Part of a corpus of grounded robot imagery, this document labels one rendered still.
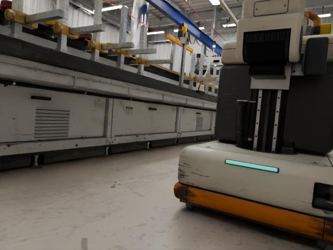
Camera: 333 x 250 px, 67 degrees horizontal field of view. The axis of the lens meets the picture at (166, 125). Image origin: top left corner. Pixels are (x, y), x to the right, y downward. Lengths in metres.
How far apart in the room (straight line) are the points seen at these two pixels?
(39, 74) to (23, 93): 0.25
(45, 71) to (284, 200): 1.28
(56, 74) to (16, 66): 0.22
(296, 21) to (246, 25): 0.17
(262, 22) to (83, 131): 1.45
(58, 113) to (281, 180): 1.42
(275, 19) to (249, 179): 0.58
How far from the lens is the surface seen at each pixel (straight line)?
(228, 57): 1.36
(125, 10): 2.00
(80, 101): 1.96
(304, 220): 0.99
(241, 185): 0.99
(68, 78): 1.60
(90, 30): 1.47
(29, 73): 1.47
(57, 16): 1.26
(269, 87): 1.20
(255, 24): 1.05
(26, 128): 1.73
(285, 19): 1.04
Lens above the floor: 0.42
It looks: 3 degrees down
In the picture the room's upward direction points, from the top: 5 degrees clockwise
